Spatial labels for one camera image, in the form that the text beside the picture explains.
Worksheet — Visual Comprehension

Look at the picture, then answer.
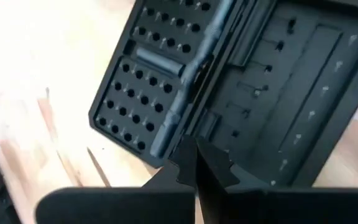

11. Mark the grey screwdriver handle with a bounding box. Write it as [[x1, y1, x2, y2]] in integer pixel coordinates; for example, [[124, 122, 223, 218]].
[[149, 0, 236, 158]]

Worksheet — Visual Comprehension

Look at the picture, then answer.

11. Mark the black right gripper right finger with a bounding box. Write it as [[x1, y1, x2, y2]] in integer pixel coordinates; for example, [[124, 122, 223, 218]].
[[196, 138, 358, 224]]

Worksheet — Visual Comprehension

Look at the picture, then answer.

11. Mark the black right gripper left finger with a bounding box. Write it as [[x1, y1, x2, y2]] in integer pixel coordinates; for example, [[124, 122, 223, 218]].
[[35, 135, 198, 224]]

